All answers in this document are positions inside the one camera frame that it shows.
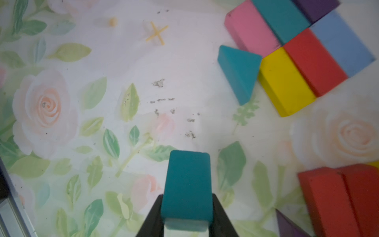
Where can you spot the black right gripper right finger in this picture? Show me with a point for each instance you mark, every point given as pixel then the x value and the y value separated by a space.
pixel 221 225

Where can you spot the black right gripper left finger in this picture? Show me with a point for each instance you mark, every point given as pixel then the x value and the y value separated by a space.
pixel 153 226

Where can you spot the red block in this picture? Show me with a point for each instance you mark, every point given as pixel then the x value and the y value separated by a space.
pixel 317 66
pixel 362 185
pixel 328 203

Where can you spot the pink block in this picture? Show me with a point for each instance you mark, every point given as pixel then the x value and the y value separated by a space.
pixel 250 31

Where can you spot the purple triangle block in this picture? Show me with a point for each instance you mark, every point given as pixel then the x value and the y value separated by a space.
pixel 288 228

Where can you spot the yellow block long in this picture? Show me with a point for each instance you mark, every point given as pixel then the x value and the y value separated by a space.
pixel 374 164

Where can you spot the blue grey triangle block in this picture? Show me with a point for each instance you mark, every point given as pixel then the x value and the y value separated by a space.
pixel 342 43

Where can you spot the purple rectangular block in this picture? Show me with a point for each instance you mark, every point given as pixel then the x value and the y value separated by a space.
pixel 314 10

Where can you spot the teal block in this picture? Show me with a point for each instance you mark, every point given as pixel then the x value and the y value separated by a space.
pixel 283 17
pixel 187 203
pixel 241 69

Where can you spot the aluminium front rail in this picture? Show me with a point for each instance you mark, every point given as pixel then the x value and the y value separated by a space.
pixel 14 219

